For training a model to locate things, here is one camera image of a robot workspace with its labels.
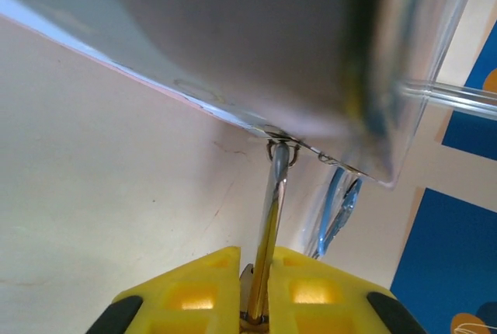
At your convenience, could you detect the blue floral wall panel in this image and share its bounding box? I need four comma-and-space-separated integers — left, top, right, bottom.
464, 34, 497, 92
441, 110, 497, 161

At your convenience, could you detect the small brass padlock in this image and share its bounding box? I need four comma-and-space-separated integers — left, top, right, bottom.
238, 141, 290, 334

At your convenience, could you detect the blue patterned mat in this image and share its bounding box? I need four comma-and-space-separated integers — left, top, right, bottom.
389, 187, 497, 334

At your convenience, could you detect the pastel cartoon dog box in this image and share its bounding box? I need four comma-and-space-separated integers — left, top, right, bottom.
0, 0, 485, 191

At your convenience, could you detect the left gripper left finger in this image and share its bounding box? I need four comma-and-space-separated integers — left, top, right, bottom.
85, 245, 242, 334

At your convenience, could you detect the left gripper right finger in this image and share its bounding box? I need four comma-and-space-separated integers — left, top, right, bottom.
266, 245, 429, 334

